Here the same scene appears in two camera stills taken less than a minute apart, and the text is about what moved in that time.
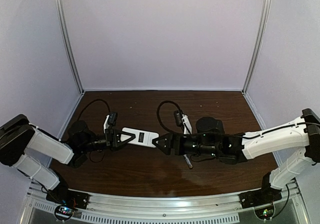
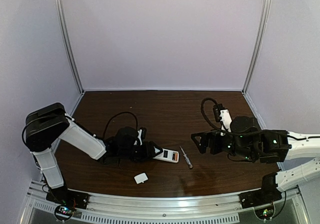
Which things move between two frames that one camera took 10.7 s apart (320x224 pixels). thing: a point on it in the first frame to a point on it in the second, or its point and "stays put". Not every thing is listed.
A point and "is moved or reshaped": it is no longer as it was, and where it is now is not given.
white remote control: (142, 138) is moved or reshaped
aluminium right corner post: (267, 3) stays put
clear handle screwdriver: (188, 161) stays put
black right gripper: (175, 143) to (210, 141)
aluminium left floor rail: (68, 121) stays put
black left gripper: (110, 138) to (144, 151)
